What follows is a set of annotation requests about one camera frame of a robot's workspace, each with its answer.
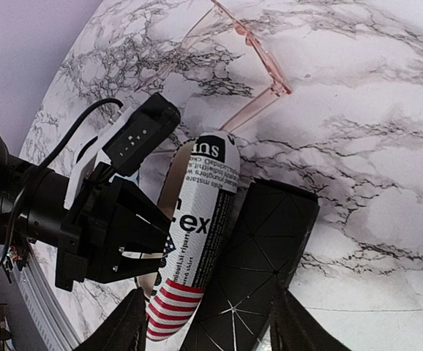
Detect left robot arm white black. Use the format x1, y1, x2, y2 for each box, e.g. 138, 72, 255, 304
0, 93, 181, 291

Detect striped flag glasses pouch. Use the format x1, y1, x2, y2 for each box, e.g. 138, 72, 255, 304
138, 131, 240, 342

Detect front aluminium rail base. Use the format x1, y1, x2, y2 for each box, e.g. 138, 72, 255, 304
0, 253, 81, 350

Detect pink frame sunglasses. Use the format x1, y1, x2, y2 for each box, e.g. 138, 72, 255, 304
134, 0, 293, 154

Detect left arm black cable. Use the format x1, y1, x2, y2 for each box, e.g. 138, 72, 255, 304
0, 97, 124, 282

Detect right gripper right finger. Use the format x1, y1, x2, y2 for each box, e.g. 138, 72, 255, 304
270, 283, 350, 351

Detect black glasses case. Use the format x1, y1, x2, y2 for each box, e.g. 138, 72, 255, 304
181, 179, 320, 350

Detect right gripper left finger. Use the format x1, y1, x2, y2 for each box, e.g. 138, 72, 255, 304
75, 288, 147, 351

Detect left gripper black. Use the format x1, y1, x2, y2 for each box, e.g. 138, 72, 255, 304
55, 176, 171, 291

